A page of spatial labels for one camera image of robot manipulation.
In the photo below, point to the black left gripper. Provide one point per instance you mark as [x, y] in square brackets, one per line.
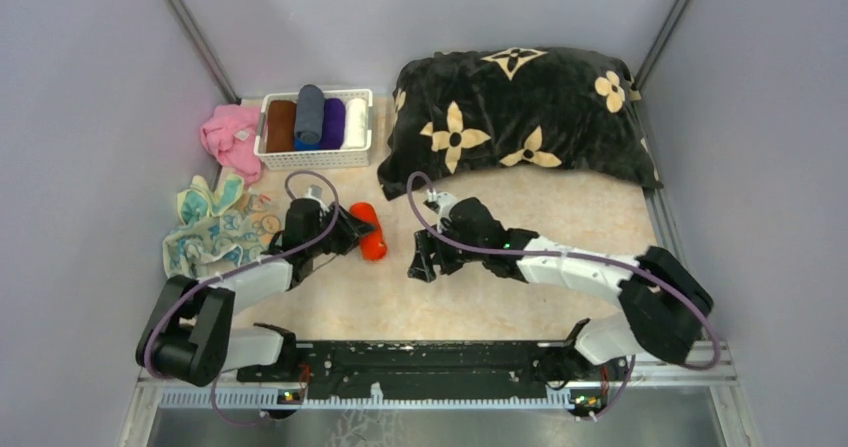
[351, 228]

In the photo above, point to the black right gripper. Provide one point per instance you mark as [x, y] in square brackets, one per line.
[422, 266]

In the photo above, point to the orange towel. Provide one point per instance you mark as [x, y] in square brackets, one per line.
[373, 246]

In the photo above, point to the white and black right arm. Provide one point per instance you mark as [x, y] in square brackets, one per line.
[662, 308]

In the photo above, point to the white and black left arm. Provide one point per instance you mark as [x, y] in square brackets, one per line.
[189, 335]

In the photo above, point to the blue rolled towel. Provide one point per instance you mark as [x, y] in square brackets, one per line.
[300, 146]

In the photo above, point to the white plastic basket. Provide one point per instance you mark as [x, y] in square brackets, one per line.
[318, 159]

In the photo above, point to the patterned teal yellow towel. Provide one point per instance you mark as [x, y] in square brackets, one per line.
[219, 229]

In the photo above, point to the purple rolled towel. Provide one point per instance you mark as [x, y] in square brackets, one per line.
[333, 127]

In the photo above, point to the grey rolled towel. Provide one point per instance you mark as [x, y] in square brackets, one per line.
[308, 127]

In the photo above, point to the brown rolled towel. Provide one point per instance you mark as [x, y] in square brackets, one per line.
[281, 118]

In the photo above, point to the pink towel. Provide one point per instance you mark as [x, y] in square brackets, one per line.
[229, 136]

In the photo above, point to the white rolled towel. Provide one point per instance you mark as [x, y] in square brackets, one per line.
[355, 128]

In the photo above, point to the black floral pillow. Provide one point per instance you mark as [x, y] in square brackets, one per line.
[551, 107]

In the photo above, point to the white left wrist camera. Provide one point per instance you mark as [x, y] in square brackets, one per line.
[314, 193]

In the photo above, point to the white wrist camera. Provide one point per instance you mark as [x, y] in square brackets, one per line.
[314, 193]
[440, 202]

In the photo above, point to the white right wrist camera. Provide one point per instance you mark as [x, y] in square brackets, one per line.
[440, 202]

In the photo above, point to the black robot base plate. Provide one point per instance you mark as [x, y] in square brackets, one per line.
[509, 370]

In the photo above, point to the aluminium frame rail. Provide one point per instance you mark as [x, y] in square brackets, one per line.
[655, 404]

